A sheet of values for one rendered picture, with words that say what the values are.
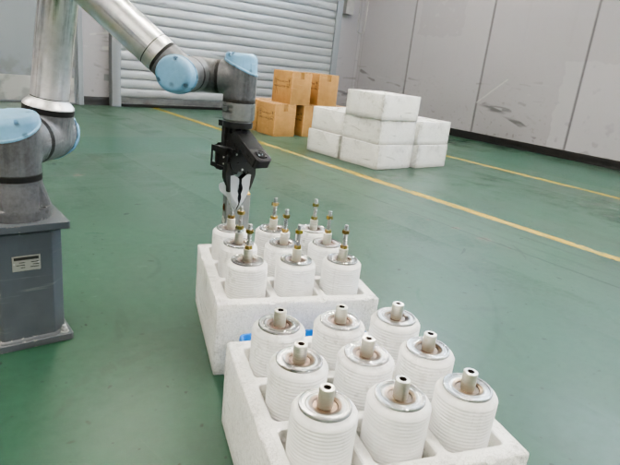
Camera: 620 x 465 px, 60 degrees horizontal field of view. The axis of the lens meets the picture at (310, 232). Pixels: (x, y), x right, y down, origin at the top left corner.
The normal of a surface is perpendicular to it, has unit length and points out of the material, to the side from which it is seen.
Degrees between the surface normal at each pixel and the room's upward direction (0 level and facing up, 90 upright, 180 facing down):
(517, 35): 90
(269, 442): 0
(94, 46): 90
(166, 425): 0
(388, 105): 90
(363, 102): 90
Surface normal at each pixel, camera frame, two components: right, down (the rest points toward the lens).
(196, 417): 0.11, -0.95
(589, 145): -0.78, 0.11
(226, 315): 0.30, 0.32
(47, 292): 0.62, 0.30
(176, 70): -0.08, 0.30
